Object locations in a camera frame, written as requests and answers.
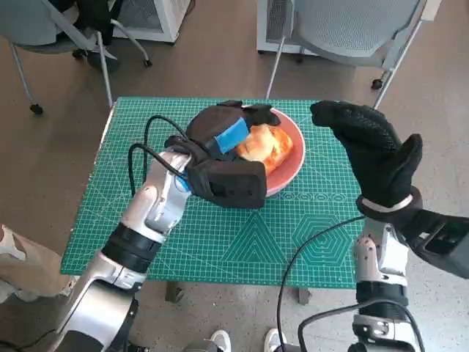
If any white shoe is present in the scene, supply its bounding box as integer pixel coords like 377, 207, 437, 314
209, 329, 232, 352
263, 328, 287, 352

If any black garment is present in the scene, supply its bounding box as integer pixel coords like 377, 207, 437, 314
73, 0, 124, 47

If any pink bowl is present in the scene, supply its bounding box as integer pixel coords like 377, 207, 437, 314
256, 108, 307, 199

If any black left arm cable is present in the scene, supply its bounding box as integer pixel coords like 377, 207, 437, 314
127, 115, 191, 195

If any round toy bread bun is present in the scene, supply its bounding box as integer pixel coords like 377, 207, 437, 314
236, 123, 276, 162

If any green cutting mat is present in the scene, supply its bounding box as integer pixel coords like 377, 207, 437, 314
59, 95, 363, 290

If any long striped toy bread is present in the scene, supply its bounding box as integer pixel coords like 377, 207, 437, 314
262, 126, 295, 175

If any person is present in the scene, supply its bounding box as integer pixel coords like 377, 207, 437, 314
0, 223, 80, 305

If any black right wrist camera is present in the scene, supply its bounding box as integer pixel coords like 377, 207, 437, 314
394, 208, 469, 282

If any bare left robot hand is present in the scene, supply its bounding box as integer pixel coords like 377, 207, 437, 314
185, 99, 283, 163

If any teal-grey seat chair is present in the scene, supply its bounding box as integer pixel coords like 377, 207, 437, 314
0, 0, 153, 114

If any gloved right robot hand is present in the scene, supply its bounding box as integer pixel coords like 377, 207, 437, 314
309, 100, 424, 210

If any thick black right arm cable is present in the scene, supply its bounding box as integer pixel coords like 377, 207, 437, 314
298, 299, 426, 352

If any grey mesh-back chair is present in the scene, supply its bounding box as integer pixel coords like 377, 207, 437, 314
264, 0, 433, 111

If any white mesh-door cabinet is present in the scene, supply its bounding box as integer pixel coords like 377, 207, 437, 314
109, 0, 191, 45
256, 0, 320, 56

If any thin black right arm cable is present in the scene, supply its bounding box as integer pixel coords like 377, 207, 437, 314
276, 216, 366, 352

